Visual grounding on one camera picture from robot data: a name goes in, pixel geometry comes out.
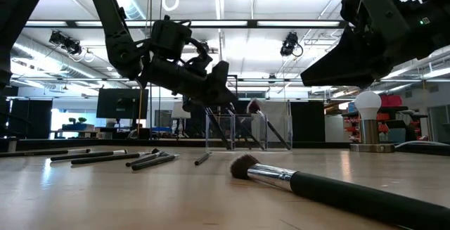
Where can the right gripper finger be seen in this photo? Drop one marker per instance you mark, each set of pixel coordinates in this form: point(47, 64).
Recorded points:
point(348, 64)

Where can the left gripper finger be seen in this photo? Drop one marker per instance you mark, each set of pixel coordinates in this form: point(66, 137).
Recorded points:
point(232, 98)

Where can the black brush fluffy head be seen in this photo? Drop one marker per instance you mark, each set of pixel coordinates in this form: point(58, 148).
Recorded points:
point(274, 131)

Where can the small dark pencil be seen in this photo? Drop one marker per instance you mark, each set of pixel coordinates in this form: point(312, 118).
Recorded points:
point(202, 158)

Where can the large brush silver ferrule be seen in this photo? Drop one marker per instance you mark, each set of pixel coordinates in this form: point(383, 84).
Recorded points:
point(351, 198)

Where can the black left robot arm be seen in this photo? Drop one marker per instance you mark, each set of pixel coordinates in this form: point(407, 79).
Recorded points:
point(116, 29)

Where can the white shade table lamp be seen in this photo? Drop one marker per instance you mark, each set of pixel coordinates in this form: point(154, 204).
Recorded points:
point(181, 112)

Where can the table lamp white bulb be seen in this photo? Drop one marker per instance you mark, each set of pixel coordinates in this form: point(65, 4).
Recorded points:
point(367, 103)

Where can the red storage shelf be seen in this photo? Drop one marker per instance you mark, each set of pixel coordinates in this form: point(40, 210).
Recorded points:
point(391, 100)

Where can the clear acrylic brush organizer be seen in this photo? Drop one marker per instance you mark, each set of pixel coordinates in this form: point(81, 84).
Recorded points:
point(284, 117)

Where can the black monitor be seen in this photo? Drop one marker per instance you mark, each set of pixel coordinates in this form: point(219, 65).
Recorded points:
point(123, 103)

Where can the black partition panel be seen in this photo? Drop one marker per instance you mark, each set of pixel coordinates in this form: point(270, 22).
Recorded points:
point(31, 117)
point(307, 121)

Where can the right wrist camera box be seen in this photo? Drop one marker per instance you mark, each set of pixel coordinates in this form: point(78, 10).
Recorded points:
point(351, 5)

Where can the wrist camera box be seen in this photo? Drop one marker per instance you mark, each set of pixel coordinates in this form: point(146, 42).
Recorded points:
point(168, 36)
point(351, 5)

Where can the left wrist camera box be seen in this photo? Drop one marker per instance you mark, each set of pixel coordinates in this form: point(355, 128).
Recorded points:
point(168, 36)

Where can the black aluminium table frame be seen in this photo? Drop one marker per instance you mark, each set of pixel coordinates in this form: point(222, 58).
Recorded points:
point(70, 143)

